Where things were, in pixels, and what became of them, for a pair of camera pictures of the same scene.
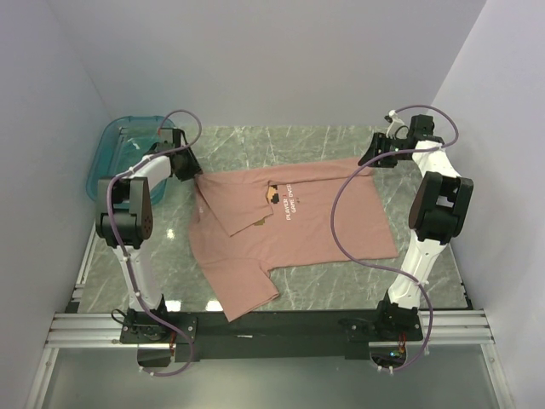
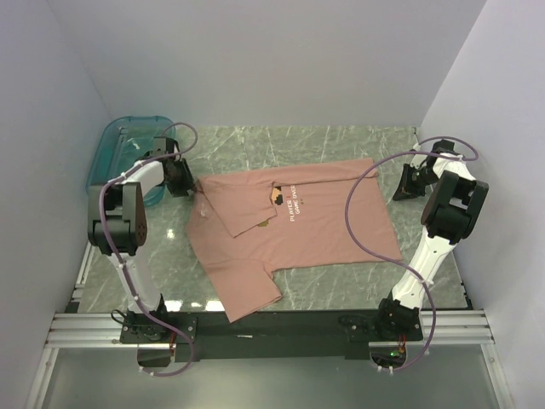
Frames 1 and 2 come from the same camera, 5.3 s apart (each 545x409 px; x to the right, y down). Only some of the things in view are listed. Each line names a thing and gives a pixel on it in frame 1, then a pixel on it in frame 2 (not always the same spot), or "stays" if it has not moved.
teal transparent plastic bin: [123, 143] stays
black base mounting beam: [206, 335] stays
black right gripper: [379, 141] → [405, 190]
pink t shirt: [244, 225] stays
